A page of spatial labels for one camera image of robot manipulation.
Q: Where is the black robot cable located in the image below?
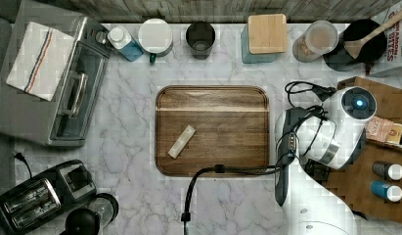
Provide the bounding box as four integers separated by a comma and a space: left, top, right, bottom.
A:
180, 80, 336, 235

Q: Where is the silver toaster oven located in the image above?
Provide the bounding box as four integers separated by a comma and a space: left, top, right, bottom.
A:
0, 0, 112, 147

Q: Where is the clear lidded container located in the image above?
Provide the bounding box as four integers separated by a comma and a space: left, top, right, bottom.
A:
292, 21, 338, 63

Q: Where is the wooden shelf cabinet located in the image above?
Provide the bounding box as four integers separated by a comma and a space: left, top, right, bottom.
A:
323, 76, 402, 223

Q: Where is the black two-slot toaster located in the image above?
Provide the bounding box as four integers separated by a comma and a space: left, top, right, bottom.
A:
0, 160, 97, 235

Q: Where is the cereal box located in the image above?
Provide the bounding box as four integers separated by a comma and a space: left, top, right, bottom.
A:
370, 0, 402, 77

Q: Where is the teal canister wooden lid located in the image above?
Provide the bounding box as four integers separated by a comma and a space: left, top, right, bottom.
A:
241, 14, 288, 64

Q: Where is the black power plug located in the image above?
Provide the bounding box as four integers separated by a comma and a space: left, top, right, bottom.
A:
14, 152, 32, 177

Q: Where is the grey spice shaker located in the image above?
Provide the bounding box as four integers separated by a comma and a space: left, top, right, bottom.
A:
372, 161, 402, 181

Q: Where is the cream butter stick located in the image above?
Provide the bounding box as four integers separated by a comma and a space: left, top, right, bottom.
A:
168, 125, 196, 159

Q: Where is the wooden cutting board tray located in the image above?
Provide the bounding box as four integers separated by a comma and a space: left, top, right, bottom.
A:
155, 85, 270, 177

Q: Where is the blue liquid bottle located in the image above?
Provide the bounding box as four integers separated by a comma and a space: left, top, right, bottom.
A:
108, 25, 144, 62

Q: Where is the yellow tea box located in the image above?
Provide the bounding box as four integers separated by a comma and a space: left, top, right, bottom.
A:
385, 123, 402, 149

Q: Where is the blue spice shaker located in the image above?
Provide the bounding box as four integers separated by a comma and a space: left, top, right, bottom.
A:
370, 181, 402, 203

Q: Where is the pink snack packet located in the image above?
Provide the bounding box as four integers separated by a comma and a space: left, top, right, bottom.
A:
366, 117, 393, 143

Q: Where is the striped white dish towel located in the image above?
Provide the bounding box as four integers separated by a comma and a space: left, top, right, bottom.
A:
6, 22, 74, 101

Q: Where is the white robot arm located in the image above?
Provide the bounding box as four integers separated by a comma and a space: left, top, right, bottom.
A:
275, 86, 377, 235

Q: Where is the dark metal cup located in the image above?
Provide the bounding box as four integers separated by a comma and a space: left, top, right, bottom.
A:
186, 22, 215, 60

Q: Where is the wooden spoon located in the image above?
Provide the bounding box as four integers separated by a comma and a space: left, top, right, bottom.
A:
344, 9, 402, 59

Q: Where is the black utensil pot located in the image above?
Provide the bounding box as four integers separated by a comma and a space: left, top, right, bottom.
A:
323, 19, 388, 72

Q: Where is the white lidded jar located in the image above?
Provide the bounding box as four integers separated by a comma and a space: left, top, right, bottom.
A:
138, 19, 173, 65

